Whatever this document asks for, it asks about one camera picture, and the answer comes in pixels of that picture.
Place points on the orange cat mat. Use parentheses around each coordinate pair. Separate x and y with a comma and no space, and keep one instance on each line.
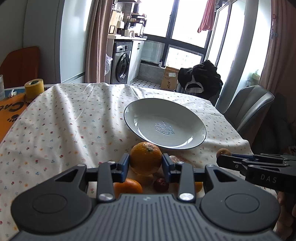
(10,109)

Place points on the white refrigerator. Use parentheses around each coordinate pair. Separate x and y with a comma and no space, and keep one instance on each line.
(60,30)

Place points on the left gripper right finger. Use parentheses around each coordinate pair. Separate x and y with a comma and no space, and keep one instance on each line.
(219,183)

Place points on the pink hanging towel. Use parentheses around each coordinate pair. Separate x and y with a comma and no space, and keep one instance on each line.
(207,21)

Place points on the clear drinking glass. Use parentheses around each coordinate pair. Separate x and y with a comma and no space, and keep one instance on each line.
(2,91)

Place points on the floral tablecloth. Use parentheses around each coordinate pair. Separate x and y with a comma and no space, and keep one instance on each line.
(83,123)

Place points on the pink curtain right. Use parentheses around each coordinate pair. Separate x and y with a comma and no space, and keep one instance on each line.
(279,68)

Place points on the cardboard box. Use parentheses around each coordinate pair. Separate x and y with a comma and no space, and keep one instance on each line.
(170,79)

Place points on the white counter cabinet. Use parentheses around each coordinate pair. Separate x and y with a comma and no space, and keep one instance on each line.
(135,58)

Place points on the black clothes pile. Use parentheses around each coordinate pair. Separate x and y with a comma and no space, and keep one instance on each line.
(202,81)

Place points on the silver washing machine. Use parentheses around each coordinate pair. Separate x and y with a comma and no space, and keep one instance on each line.
(121,62)

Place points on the white ceramic plate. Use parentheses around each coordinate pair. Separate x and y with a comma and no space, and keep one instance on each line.
(165,123)

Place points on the large orange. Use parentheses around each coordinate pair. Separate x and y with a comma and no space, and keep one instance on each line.
(145,158)

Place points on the right hand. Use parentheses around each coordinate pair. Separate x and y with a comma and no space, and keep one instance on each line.
(285,225)

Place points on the black kitchen rack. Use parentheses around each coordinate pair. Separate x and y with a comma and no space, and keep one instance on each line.
(136,22)

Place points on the yellow tape roll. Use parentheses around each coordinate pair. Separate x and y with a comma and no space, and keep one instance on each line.
(34,88)

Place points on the brown curtain left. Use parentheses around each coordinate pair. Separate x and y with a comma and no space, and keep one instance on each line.
(97,41)

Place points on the brown kiwi fruit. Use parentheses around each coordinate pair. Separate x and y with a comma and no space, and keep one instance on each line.
(223,151)

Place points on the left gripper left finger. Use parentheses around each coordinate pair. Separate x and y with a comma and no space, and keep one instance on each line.
(104,176)

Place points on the orange wooden chair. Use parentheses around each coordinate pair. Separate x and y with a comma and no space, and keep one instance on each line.
(20,66)

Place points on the small mandarin orange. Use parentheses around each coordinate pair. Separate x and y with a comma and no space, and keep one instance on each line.
(129,186)

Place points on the red jujube date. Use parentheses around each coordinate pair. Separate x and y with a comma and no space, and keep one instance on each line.
(160,185)

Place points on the grey leather chair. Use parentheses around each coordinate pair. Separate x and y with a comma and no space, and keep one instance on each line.
(248,109)

